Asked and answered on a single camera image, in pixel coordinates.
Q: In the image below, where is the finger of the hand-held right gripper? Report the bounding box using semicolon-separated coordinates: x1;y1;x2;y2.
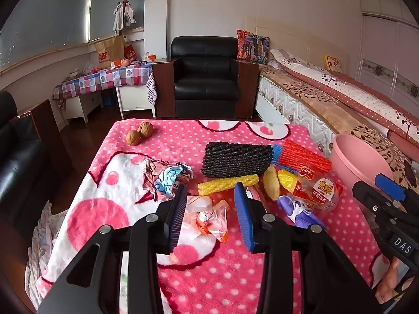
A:
352;181;393;218
375;174;409;203

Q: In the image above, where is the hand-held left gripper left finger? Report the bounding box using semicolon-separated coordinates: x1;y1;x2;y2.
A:
37;183;189;314

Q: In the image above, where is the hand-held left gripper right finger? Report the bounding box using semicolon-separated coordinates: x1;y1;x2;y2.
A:
234;182;383;314

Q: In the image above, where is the orange white plastic wrapper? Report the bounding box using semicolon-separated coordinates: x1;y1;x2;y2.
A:
181;195;230;243

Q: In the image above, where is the pink plastic basin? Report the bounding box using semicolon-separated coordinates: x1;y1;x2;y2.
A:
329;134;395;192

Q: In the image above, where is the yellow foam net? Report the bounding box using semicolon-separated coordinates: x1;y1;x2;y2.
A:
198;174;259;196

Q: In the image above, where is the blue printed paper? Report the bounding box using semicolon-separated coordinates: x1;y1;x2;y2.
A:
154;163;194;201

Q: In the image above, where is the clear red label snack packet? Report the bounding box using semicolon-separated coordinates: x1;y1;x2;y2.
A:
295;165;344;218

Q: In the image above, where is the yellow fruit peel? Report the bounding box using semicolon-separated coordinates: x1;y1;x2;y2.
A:
263;166;281;201

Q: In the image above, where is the pink paper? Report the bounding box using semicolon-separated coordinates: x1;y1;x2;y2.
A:
141;158;167;190

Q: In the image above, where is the black foam net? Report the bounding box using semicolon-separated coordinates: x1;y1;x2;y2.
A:
200;142;274;179

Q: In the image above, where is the purple plastic wrapper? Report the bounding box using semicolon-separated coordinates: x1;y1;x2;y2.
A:
278;194;329;231

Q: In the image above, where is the blue foam net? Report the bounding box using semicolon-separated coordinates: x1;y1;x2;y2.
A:
271;144;285;167

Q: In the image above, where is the red foam net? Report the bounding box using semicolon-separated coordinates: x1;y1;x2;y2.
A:
280;139;333;174

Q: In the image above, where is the person's right hand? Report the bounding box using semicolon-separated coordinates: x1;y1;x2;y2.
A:
376;258;414;305

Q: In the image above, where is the bed with cream headboard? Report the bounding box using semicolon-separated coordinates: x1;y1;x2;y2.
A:
245;16;419;187

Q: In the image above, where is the floral pink white quilt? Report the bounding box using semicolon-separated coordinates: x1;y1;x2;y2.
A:
269;49;419;144

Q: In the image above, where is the yellow pillow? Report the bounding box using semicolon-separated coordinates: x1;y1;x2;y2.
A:
323;55;343;72

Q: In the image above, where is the white printed plastic bag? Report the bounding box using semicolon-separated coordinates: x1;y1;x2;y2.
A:
26;199;69;301

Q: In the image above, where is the white wardrobe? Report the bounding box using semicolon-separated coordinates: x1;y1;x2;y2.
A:
355;0;419;95

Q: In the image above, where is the black leather armchair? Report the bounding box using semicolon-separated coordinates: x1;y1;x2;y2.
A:
153;36;261;120

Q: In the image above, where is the side table with checked cloth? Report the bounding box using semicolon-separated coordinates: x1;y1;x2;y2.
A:
53;64;158;105

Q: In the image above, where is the black leather sofa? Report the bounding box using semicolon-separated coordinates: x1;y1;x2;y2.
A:
0;91;71;236

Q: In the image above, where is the red bag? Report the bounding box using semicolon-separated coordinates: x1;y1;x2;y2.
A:
124;44;139;62

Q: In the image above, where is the colourful printed cushion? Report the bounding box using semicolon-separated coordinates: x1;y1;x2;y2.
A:
236;29;271;61

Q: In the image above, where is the brown paper bag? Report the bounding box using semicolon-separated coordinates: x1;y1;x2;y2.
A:
95;36;126;69

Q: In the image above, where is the coat rack with clothes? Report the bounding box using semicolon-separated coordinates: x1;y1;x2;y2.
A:
113;0;136;36

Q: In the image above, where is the large window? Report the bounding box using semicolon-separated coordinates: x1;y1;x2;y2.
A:
0;0;146;71

